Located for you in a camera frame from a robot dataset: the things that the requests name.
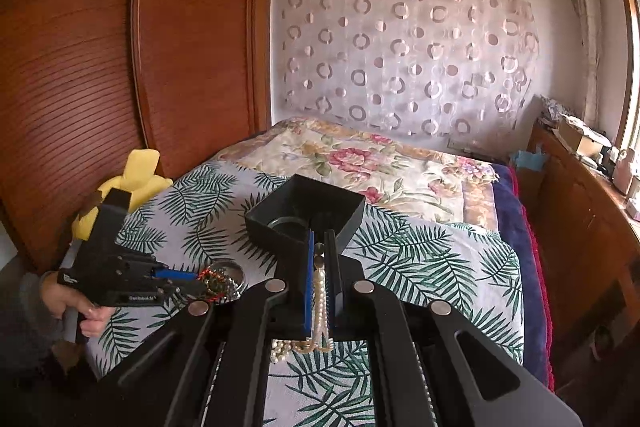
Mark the pale window curtain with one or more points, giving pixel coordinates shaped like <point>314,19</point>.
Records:
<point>587,32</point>

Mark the light blue cloth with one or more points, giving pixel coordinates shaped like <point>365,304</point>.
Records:
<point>528,159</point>

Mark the yellow plush toy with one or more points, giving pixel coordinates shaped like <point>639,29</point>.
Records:
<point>137,179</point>

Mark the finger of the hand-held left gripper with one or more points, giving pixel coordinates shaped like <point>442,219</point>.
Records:
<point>186,290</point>
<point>175,274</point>

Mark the floral quilt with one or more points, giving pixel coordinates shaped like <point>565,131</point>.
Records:
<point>390,167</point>

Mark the dark bangle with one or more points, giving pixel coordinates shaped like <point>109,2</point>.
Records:
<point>287,219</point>

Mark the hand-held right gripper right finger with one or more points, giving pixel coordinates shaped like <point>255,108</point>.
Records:
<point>330,292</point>

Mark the round glass dish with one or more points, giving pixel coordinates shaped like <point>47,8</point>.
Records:
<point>234,271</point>

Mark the circle patterned sheer curtain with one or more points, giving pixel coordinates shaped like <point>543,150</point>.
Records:
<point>400,57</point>

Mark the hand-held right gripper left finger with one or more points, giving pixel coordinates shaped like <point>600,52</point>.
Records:
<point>309,292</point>

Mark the person's left hand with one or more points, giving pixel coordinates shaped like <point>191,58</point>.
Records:
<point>56,299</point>

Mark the brown wooden wardrobe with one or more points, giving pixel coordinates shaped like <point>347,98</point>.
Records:
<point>100,57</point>

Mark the leaf print bed sheet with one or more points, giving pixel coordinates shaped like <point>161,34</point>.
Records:
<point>425,272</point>

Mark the open cardboard box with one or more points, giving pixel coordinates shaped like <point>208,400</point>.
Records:
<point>580,137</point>

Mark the dark blue blanket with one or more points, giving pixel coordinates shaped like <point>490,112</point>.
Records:
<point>525,267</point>

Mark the brown wooden cabinet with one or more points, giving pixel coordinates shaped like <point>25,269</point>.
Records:
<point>585,232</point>

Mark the black box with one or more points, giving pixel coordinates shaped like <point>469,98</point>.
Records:
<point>327,202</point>

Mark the person's left forearm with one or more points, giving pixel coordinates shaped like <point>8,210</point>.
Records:
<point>22,332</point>

